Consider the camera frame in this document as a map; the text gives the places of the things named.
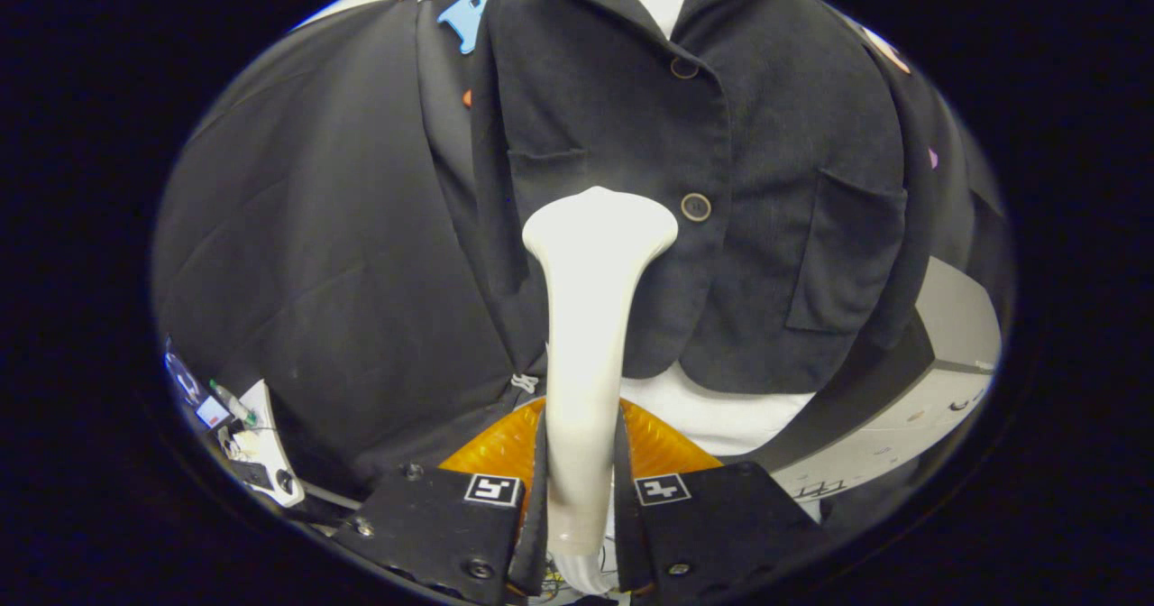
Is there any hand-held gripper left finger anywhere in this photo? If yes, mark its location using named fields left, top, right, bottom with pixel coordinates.
left=332, top=397, right=549, bottom=605

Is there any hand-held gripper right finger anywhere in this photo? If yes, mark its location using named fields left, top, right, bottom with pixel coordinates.
left=616, top=397, right=826, bottom=601

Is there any white garment steamer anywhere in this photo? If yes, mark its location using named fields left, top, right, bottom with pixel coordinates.
left=522, top=187, right=679, bottom=593

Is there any black jacket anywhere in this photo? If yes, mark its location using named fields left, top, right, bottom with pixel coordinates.
left=417, top=0, right=979, bottom=395

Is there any white mannequin torso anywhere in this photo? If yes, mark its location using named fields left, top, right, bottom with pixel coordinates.
left=600, top=0, right=817, bottom=458

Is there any white plastic device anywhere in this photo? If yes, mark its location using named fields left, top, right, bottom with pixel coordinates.
left=230, top=379, right=306, bottom=510

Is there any green and white tube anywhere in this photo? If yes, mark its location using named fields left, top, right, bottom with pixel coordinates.
left=209, top=379, right=258, bottom=427

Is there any grey cabinet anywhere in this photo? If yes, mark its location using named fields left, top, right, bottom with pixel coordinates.
left=721, top=256, right=1003, bottom=503

